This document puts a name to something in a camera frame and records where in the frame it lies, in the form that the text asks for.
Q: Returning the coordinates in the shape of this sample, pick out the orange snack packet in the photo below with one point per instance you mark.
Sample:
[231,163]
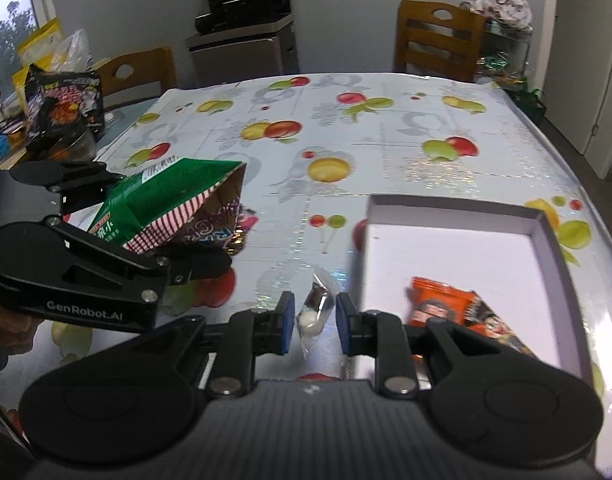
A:
[438,305]

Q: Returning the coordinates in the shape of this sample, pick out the white door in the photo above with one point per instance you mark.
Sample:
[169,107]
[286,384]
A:
[590,60]

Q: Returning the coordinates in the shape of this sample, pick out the clear plastic bag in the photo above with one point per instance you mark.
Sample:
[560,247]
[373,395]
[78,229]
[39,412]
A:
[73,50]

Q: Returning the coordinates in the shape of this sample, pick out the grey cabinet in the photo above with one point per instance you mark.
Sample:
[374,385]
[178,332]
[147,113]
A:
[241,57]

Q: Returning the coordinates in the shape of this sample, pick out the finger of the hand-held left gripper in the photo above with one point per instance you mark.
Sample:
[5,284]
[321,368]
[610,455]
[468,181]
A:
[76,175]
[198,265]

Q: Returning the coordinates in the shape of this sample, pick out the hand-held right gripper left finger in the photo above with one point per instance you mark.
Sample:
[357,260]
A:
[286,322]

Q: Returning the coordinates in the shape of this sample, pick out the glass case with green foil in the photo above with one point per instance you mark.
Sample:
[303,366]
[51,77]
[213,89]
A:
[505,55]

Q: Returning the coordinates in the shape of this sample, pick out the clear candy packet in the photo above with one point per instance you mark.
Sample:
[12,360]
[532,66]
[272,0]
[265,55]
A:
[316,317]

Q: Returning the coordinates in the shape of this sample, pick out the wooden chair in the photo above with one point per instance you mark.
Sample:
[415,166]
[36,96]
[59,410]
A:
[136,72]
[435,40]

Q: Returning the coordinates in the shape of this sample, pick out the person's left hand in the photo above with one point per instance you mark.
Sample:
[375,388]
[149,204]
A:
[13,332]

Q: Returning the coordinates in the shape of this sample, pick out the wooden chair back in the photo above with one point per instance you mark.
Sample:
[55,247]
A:
[435,40]

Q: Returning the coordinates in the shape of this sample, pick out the black snack bag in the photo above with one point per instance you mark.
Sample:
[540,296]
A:
[63,102]

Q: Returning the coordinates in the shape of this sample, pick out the yellow bag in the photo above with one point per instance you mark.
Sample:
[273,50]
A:
[36,47]

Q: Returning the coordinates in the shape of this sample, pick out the green snack bag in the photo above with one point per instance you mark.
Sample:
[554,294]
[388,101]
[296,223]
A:
[156,200]

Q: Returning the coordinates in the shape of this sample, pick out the orange black cartoon packet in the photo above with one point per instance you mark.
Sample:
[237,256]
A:
[495,327]

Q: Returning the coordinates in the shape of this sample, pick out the grey cardboard box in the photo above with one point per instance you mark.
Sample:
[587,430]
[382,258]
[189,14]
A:
[460,250]

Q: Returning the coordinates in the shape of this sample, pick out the white plastic bag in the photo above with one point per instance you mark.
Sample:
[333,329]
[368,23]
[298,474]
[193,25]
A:
[503,2]

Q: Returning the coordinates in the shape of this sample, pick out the dark green bag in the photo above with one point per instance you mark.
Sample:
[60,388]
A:
[528,102]

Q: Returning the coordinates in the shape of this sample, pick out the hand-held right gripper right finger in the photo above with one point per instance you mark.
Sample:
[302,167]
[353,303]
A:
[345,325]

